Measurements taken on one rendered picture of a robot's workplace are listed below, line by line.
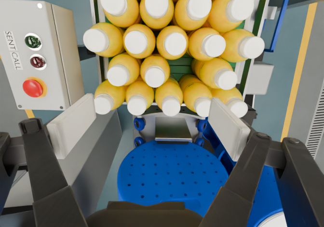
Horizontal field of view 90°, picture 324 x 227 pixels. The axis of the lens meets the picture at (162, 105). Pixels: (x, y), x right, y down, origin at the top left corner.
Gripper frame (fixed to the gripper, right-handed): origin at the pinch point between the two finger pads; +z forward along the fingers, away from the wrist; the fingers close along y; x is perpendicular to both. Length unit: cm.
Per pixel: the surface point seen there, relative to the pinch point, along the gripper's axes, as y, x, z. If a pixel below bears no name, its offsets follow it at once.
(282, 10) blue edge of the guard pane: 32.2, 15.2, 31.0
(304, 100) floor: 144, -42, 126
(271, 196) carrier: 48, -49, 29
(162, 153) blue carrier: 2.8, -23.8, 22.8
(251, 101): 82, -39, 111
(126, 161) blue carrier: -7.2, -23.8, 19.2
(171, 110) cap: 3.8, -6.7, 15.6
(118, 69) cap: -6.8, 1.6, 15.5
